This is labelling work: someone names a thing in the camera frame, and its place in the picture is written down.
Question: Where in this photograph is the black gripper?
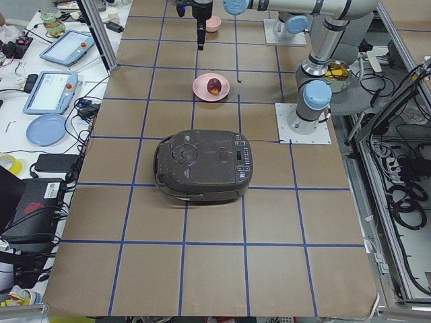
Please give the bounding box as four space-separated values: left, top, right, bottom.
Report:
191 0 213 50

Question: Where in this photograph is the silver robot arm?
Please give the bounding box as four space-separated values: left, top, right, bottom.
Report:
223 0 377 135
176 1 309 50

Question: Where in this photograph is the black computer box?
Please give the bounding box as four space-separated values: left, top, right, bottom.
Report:
1 178 65 244

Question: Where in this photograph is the grey office chair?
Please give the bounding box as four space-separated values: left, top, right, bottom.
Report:
330 11 374 116

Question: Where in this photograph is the black power adapter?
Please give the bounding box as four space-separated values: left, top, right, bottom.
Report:
34 153 78 173

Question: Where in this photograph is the dark grey rice cooker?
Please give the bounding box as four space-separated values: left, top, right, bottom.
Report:
153 129 253 203

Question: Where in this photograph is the red apple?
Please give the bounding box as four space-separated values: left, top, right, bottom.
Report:
207 77 222 96

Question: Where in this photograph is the blue teach pendant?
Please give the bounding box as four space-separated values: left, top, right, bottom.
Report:
39 30 95 67
22 71 78 115

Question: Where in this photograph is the blue teach pendant near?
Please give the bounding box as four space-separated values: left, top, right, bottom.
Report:
22 71 78 115

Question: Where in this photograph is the green glass bottle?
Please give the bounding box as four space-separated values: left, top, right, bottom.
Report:
40 12 65 38

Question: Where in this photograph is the blue teach pendant far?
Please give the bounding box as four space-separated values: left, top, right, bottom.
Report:
39 30 95 67

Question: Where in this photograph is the blue plate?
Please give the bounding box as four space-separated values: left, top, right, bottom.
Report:
26 113 65 147

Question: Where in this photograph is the yellow tape roll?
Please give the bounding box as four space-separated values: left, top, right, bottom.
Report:
0 155 23 176

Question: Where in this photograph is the pink bowl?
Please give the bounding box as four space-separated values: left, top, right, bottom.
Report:
206 15 222 33

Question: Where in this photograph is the aluminium frame post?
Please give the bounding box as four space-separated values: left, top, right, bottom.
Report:
77 0 118 71

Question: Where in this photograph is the pink plate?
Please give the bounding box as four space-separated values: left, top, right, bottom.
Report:
192 73 230 102

